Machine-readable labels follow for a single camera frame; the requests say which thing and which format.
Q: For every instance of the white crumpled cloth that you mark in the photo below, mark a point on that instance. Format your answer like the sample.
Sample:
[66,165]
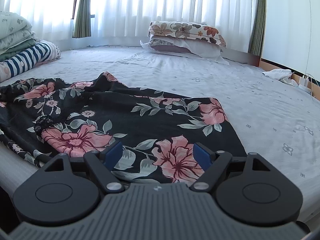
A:
[282,75]

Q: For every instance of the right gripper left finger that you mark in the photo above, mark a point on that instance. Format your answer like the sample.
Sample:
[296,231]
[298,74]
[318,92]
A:
[101,163]

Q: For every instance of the green curtain right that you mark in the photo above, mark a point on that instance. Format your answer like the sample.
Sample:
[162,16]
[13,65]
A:
[258,31]

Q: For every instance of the wooden bed frame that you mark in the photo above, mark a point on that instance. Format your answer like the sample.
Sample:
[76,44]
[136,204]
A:
[266,65]

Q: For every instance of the white lower pillow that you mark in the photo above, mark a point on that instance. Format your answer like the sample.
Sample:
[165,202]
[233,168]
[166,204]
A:
[184,47]

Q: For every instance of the blue white striped blanket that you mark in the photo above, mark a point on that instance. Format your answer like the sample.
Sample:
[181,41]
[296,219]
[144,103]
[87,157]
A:
[41,53]

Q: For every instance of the floral pillow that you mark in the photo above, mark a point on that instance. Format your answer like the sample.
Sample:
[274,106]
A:
[187,30]

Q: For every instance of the white charger with cable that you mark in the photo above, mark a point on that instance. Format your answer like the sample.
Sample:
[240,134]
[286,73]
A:
[312,63]

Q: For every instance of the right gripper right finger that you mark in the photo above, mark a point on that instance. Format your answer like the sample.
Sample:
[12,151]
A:
[214,165]

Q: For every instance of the green curtain left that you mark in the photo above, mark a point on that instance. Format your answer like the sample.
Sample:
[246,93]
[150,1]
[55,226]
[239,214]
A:
[82,19]

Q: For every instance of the grey patterned bed sheet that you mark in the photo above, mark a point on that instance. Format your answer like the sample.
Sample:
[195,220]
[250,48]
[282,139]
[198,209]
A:
[278,121]

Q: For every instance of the green curtain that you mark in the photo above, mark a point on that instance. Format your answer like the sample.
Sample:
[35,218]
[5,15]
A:
[258,31]
[82,19]

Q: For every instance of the black floral pants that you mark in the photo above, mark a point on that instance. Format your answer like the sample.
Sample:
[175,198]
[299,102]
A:
[41,118]

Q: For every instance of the light green folded quilt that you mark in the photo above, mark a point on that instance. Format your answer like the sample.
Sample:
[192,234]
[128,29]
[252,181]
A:
[16,34]

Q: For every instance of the white sheer curtain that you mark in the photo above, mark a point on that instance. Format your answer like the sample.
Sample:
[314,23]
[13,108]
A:
[126,22]

